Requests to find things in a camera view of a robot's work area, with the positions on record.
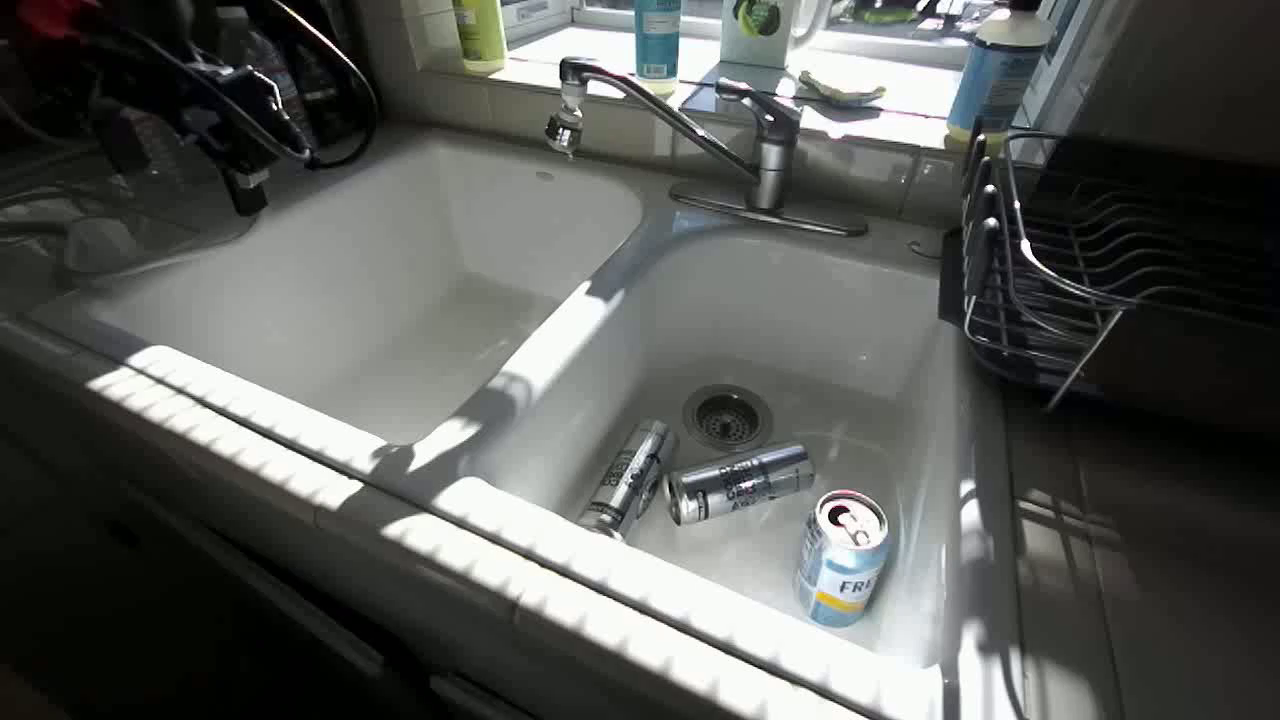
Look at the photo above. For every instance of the green sponge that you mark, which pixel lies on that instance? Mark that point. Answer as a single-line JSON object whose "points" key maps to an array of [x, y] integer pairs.
{"points": [[840, 89]]}

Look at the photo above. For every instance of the metal sink strainer drain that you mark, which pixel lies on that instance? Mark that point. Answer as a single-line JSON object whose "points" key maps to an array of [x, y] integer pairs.
{"points": [[726, 413]]}

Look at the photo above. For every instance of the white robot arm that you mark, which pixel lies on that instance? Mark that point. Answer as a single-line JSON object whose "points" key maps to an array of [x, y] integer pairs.
{"points": [[83, 60]]}

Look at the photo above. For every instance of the chrome kitchen faucet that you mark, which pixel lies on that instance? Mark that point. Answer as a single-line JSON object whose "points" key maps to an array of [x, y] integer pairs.
{"points": [[768, 145]]}

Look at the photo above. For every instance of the green label spray bottle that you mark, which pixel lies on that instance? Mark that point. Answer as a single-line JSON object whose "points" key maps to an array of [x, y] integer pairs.
{"points": [[482, 33]]}

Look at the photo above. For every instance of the blue label soap bottle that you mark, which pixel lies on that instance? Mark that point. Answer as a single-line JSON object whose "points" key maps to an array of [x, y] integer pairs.
{"points": [[657, 36]]}

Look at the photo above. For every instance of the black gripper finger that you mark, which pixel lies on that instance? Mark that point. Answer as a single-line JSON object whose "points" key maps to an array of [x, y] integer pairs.
{"points": [[246, 189]]}

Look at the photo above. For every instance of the blue white dish soap bottle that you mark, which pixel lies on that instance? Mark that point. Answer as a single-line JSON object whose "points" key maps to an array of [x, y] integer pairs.
{"points": [[995, 75]]}

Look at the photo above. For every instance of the slim silver can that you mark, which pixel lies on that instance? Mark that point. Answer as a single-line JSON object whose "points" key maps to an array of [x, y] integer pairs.
{"points": [[628, 478], [743, 481]]}

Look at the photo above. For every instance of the white double basin sink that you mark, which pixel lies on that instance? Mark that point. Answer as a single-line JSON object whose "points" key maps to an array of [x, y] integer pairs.
{"points": [[403, 265]]}

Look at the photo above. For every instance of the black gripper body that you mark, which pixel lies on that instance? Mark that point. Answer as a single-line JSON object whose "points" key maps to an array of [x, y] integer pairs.
{"points": [[225, 115]]}

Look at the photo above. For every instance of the blue soda can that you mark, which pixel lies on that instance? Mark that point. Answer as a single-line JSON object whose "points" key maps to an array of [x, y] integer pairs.
{"points": [[840, 566]]}

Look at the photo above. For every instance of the white container green print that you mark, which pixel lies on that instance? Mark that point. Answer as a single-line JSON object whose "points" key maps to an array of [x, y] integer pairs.
{"points": [[753, 31]]}

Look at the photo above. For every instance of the white window frame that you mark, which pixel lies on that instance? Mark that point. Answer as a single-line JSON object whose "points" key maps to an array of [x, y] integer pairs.
{"points": [[882, 33]]}

